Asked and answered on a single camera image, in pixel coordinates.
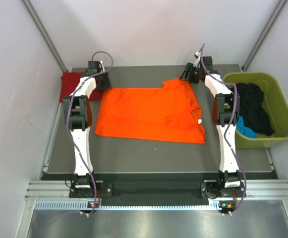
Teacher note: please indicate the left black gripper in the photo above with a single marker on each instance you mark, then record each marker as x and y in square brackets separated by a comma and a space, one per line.
[106, 85]

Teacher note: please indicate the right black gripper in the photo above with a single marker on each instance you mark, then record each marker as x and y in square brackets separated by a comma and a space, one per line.
[189, 68]

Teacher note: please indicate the orange t shirt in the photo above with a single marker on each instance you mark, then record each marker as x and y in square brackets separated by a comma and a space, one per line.
[171, 113]

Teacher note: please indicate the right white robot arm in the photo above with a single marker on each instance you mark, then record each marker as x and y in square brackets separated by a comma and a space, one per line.
[225, 114]

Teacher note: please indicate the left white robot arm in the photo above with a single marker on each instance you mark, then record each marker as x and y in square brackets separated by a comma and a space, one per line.
[78, 121]

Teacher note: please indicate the folded red t shirt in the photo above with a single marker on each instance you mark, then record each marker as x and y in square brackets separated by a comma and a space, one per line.
[69, 82]

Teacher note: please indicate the black t shirt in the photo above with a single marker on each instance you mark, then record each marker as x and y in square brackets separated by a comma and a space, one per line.
[254, 115]

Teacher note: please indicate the blue t shirt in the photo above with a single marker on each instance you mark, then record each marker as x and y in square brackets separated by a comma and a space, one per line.
[245, 131]

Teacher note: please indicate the olive green plastic bin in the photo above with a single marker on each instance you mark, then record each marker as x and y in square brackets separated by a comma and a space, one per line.
[274, 104]

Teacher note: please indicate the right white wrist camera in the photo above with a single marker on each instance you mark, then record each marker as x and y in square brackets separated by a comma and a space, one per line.
[198, 59]

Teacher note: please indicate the left aluminium frame post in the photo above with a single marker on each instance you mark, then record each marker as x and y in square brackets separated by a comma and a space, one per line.
[43, 32]

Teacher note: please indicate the aluminium frame post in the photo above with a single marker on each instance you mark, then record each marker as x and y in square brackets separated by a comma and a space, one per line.
[281, 4]
[43, 32]

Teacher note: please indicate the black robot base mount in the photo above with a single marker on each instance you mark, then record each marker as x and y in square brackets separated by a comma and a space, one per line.
[157, 189]

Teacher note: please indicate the right aluminium frame post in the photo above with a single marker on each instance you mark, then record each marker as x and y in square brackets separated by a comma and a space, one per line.
[281, 4]

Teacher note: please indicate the slotted grey cable duct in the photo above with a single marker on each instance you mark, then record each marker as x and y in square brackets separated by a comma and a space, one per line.
[89, 206]

